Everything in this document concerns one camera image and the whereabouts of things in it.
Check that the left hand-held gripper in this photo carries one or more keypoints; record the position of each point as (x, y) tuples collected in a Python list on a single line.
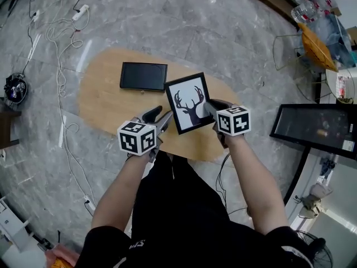
[(136, 138)]

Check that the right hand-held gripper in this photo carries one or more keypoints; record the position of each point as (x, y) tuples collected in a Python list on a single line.
[(234, 121)]

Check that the framed deer picture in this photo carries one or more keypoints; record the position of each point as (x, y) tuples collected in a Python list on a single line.
[(187, 93)]

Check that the person's left forearm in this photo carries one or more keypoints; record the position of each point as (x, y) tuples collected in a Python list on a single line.
[(120, 194)]

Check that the person's right forearm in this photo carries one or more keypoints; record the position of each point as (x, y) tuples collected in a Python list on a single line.
[(259, 188)]

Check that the wooden coffee table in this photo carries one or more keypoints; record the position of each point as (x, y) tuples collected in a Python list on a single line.
[(103, 102)]

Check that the black rectangular box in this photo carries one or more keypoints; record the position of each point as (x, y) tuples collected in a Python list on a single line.
[(143, 77)]

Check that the white power strip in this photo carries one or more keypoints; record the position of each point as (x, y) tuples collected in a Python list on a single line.
[(89, 202), (36, 15), (80, 12)]

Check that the person's black clothing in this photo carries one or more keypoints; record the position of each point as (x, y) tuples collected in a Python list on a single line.
[(181, 227)]

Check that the orange woven metal chair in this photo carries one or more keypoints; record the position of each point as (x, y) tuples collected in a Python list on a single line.
[(318, 49)]

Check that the blue cloth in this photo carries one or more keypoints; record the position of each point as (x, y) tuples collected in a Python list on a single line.
[(327, 167)]

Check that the round white table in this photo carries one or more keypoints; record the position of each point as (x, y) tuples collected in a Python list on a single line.
[(341, 85)]

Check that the clear red label bottle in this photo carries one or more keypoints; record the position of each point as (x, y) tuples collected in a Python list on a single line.
[(305, 12)]

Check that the clear blue plastic bag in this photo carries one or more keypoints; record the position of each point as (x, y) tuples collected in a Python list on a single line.
[(334, 40)]

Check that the dark wooden vanity cabinet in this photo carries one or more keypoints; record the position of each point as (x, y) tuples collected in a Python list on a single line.
[(8, 124)]

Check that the black floor fan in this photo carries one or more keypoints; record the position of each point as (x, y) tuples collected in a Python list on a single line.
[(318, 250)]

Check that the white shelf rack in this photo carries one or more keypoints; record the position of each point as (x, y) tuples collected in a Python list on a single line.
[(14, 227)]

